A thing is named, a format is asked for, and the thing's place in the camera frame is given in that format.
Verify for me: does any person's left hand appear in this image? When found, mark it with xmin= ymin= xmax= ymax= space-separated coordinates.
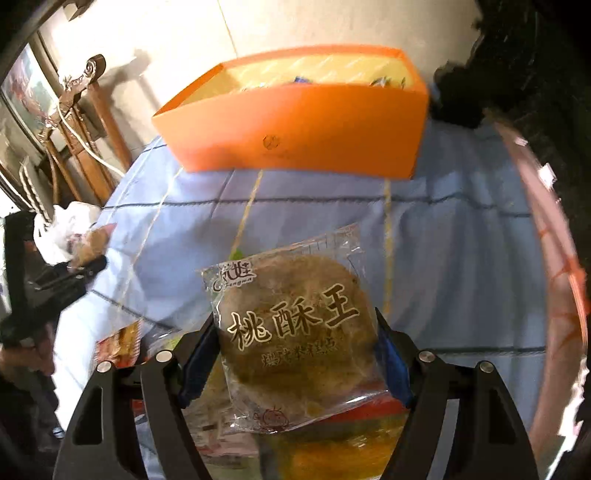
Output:
xmin=0 ymin=322 xmax=55 ymax=376

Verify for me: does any red snack packet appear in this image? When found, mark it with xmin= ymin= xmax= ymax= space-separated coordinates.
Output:
xmin=96 ymin=322 xmax=144 ymax=366

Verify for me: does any white plastic bag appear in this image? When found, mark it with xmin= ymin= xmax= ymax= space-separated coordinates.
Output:
xmin=33 ymin=201 xmax=101 ymax=265

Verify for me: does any clear walnut cookie packet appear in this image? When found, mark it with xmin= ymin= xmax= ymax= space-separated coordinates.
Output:
xmin=200 ymin=222 xmax=413 ymax=435

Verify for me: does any red-brown snack bar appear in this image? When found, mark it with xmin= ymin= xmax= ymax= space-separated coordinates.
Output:
xmin=318 ymin=398 xmax=409 ymax=418

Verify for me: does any orange cardboard box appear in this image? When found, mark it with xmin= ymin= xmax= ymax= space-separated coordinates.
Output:
xmin=152 ymin=44 xmax=431 ymax=179

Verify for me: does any brown carved wooden chair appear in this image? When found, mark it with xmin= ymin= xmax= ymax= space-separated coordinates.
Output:
xmin=36 ymin=54 xmax=133 ymax=206

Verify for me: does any framed colourful painting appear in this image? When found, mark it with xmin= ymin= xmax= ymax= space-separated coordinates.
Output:
xmin=0 ymin=44 xmax=58 ymax=137

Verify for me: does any dark carved wooden furniture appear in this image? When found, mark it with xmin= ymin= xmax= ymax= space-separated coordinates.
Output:
xmin=429 ymin=0 xmax=591 ymax=241

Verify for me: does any white power cable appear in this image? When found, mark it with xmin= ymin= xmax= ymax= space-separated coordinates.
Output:
xmin=18 ymin=90 xmax=126 ymax=217

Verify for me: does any yellow packet with barcode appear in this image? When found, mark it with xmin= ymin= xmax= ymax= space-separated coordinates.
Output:
xmin=261 ymin=408 xmax=409 ymax=480

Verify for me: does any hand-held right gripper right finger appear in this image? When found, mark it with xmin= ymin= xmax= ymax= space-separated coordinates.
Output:
xmin=375 ymin=306 xmax=539 ymax=480

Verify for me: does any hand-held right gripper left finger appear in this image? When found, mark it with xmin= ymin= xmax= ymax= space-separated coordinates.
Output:
xmin=55 ymin=313 xmax=221 ymax=480

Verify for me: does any blue checked tablecloth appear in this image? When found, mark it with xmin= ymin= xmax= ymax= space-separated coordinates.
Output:
xmin=53 ymin=119 xmax=559 ymax=480

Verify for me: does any pink cloth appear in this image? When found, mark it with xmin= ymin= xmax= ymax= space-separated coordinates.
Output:
xmin=492 ymin=120 xmax=589 ymax=455

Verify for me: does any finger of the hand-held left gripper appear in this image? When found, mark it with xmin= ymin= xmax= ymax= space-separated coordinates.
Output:
xmin=33 ymin=255 xmax=108 ymax=292

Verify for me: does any clear twisted pastry packet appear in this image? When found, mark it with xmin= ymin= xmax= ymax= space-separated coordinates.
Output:
xmin=68 ymin=223 xmax=118 ymax=269

